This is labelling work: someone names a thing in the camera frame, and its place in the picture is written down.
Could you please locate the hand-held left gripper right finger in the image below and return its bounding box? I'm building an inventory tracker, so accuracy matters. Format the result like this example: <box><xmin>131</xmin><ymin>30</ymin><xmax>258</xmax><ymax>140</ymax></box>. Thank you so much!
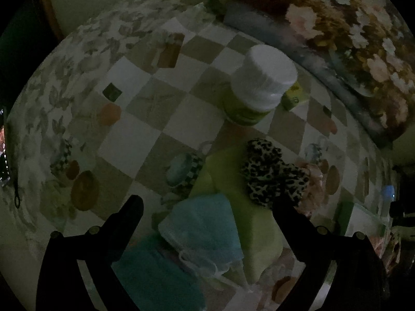
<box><xmin>272</xmin><ymin>196</ymin><xmax>390</xmax><ymax>311</ymax></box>

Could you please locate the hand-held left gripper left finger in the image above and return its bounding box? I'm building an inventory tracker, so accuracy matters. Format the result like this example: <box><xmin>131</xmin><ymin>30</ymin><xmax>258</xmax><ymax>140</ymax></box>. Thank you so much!
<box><xmin>36</xmin><ymin>195</ymin><xmax>145</xmax><ymax>311</ymax></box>

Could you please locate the light green cloth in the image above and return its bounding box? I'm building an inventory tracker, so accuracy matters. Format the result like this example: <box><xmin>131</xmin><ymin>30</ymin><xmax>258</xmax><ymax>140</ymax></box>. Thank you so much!
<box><xmin>190</xmin><ymin>146</ymin><xmax>284</xmax><ymax>282</ymax></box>

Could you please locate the leopard print cloth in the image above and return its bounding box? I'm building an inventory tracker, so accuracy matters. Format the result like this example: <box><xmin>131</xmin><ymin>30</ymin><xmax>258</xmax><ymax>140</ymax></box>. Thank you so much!
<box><xmin>240</xmin><ymin>139</ymin><xmax>310</xmax><ymax>208</ymax></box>

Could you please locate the light blue soft cloth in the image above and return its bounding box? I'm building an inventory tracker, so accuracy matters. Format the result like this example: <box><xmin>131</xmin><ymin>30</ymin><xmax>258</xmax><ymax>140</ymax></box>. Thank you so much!
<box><xmin>158</xmin><ymin>194</ymin><xmax>250</xmax><ymax>290</ymax></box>

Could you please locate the teal cloth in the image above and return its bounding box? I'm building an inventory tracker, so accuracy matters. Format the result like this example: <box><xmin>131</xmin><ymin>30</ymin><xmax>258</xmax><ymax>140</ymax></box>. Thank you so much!
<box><xmin>112</xmin><ymin>235</ymin><xmax>206</xmax><ymax>311</ymax></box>

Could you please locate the white box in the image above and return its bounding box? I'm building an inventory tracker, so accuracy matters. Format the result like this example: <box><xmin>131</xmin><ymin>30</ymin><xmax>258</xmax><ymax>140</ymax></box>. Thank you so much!
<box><xmin>344</xmin><ymin>201</ymin><xmax>386</xmax><ymax>243</ymax></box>

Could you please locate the white device with blue light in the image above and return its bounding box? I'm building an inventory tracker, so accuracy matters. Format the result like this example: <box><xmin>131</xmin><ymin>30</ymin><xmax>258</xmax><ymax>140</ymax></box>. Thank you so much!
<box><xmin>379</xmin><ymin>184</ymin><xmax>396</xmax><ymax>216</ymax></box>

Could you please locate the small yellow box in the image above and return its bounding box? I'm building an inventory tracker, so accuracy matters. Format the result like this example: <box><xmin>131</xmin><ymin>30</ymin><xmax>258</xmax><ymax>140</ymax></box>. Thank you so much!
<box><xmin>280</xmin><ymin>84</ymin><xmax>310</xmax><ymax>111</ymax></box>

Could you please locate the green jar with white lid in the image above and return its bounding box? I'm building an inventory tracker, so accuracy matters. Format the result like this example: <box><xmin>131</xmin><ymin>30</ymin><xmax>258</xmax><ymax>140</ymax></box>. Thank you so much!
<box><xmin>222</xmin><ymin>45</ymin><xmax>298</xmax><ymax>126</ymax></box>

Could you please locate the checkered floral tablecloth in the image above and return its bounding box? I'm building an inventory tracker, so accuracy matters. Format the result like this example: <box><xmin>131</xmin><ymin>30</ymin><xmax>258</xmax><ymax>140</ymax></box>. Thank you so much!
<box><xmin>0</xmin><ymin>0</ymin><xmax>390</xmax><ymax>311</ymax></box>

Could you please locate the floral wall painting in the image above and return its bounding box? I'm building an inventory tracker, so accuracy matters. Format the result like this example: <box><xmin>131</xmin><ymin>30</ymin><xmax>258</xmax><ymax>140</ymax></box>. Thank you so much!
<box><xmin>224</xmin><ymin>0</ymin><xmax>415</xmax><ymax>148</ymax></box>

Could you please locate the brown wooden door frame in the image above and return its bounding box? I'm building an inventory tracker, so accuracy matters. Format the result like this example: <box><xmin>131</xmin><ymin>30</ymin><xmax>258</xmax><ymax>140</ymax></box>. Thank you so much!
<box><xmin>37</xmin><ymin>0</ymin><xmax>64</xmax><ymax>41</ymax></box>

